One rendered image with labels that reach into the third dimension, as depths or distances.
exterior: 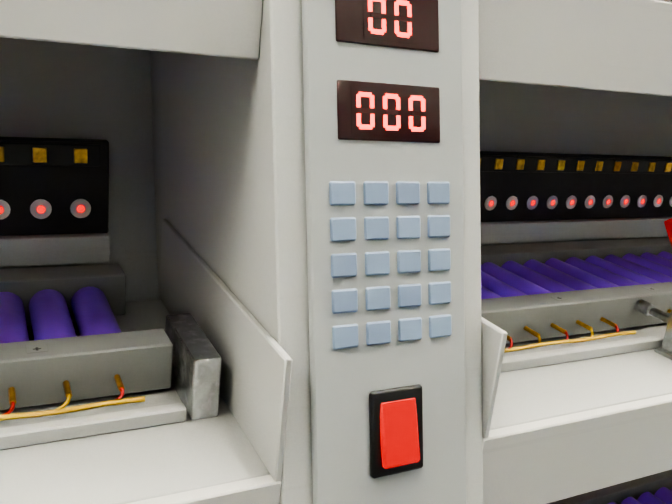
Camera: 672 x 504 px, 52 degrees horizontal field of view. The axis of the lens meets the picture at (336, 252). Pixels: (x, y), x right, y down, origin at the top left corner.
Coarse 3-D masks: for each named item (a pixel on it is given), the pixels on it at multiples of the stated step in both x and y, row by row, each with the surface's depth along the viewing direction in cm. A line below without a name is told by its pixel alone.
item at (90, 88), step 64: (0, 64) 39; (64, 64) 40; (128, 64) 42; (0, 128) 39; (64, 128) 40; (128, 128) 42; (512, 128) 55; (576, 128) 59; (640, 128) 62; (128, 192) 42; (128, 256) 42
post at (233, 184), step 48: (288, 0) 25; (288, 48) 25; (192, 96) 34; (240, 96) 28; (288, 96) 25; (192, 144) 35; (240, 144) 28; (288, 144) 25; (192, 192) 35; (240, 192) 28; (288, 192) 25; (192, 240) 35; (240, 240) 29; (288, 240) 25; (480, 240) 29; (240, 288) 29; (288, 288) 25; (480, 288) 29; (288, 336) 25; (480, 336) 29; (480, 384) 30; (288, 432) 26; (480, 432) 30; (288, 480) 26; (480, 480) 30
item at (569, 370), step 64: (512, 192) 52; (576, 192) 55; (640, 192) 59; (512, 256) 50; (576, 256) 53; (640, 256) 56; (512, 320) 39; (576, 320) 42; (640, 320) 44; (512, 384) 35; (576, 384) 36; (640, 384) 37; (512, 448) 31; (576, 448) 33; (640, 448) 35
